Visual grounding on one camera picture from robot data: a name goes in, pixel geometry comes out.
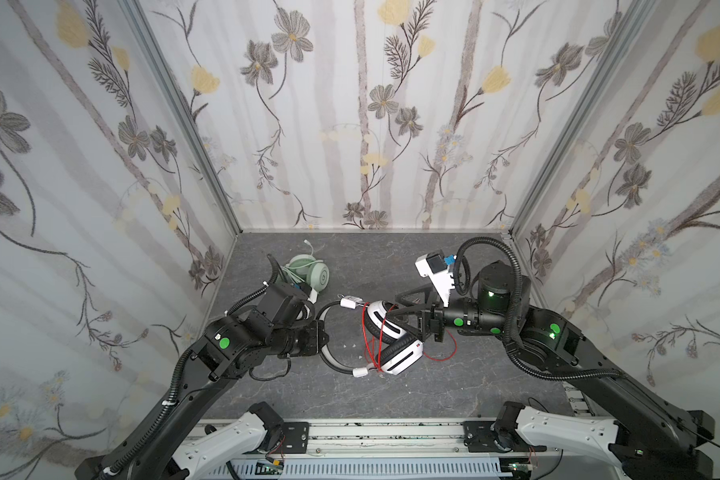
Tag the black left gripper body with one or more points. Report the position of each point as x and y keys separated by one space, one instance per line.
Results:
x=311 y=337

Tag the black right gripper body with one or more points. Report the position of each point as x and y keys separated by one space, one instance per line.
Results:
x=429 y=322

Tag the black white headphones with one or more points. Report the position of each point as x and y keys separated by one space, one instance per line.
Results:
x=389 y=348

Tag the green white headphones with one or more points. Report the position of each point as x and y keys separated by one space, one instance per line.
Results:
x=306 y=268

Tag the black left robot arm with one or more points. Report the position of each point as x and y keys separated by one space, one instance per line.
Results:
x=278 y=319

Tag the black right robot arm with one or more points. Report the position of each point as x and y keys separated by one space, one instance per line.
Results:
x=482 y=288

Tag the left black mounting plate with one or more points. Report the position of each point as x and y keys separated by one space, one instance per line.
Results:
x=295 y=438

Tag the black mounting plate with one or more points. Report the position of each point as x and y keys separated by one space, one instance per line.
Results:
x=481 y=436
x=295 y=438

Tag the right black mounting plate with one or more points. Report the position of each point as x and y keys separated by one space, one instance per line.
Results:
x=481 y=436

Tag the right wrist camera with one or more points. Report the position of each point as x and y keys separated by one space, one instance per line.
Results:
x=438 y=268

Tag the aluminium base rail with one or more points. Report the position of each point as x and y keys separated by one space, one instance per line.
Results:
x=396 y=441

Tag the white slotted cable duct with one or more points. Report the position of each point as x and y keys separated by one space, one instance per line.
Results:
x=369 y=468

